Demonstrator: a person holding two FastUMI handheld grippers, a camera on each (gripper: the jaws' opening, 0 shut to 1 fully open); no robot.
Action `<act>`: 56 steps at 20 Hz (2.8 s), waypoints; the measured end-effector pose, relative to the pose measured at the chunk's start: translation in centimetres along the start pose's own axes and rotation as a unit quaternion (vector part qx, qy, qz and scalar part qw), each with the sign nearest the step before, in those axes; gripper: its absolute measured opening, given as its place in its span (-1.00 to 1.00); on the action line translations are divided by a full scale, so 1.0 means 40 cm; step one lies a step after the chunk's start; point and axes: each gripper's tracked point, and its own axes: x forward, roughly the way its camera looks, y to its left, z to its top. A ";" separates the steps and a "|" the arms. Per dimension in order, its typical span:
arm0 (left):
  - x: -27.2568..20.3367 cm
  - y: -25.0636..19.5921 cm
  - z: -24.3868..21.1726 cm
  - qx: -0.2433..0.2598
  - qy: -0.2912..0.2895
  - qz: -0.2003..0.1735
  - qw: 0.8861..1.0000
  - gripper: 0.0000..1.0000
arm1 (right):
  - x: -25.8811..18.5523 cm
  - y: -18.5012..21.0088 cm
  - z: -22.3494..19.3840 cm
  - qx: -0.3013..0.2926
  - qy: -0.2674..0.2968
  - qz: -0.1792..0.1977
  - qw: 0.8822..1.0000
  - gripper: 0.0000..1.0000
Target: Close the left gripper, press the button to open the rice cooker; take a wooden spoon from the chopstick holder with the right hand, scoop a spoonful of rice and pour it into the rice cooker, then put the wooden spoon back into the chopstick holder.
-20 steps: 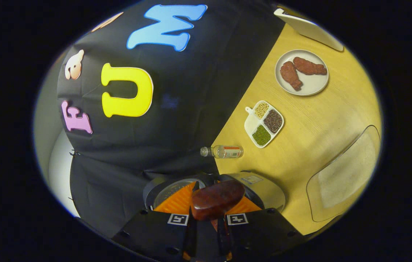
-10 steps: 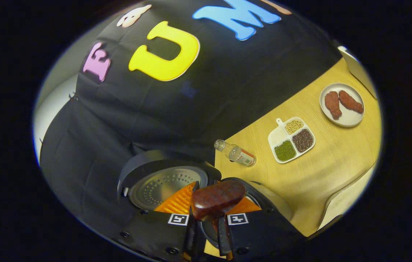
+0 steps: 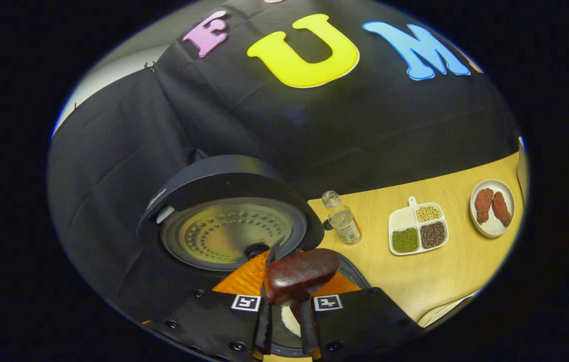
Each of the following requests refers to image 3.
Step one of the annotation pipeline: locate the white divided bean dish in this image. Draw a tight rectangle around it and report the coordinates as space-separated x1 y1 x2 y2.
388 196 450 256

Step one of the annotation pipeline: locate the white round plate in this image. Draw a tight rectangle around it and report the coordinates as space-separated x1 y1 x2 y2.
469 179 515 238

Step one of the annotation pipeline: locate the dark grey rice cooker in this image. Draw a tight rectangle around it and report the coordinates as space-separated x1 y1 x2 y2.
136 154 371 358

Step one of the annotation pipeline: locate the brown wooden spoon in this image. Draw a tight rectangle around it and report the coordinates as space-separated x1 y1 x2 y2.
263 248 341 322

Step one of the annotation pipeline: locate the small clear glass bottle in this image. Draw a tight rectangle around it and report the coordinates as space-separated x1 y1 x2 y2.
321 190 363 246

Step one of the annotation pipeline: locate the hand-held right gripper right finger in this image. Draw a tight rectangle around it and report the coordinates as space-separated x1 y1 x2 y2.
297 271 423 355

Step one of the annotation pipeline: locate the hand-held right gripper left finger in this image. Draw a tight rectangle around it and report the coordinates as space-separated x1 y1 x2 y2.
144 250 275 362

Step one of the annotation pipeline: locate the reddish brown meat piece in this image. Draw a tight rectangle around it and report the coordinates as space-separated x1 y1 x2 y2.
474 188 495 224
492 191 512 227

